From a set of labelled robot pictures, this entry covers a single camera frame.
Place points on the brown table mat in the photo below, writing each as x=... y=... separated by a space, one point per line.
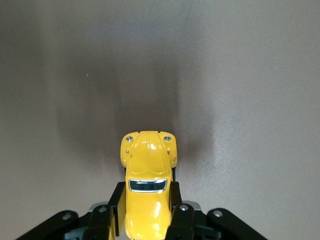
x=160 y=62

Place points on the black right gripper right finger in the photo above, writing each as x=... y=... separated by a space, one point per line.
x=185 y=220

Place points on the yellow beetle toy car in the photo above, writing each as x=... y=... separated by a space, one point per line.
x=147 y=180

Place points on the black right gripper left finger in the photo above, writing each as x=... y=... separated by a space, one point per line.
x=100 y=220

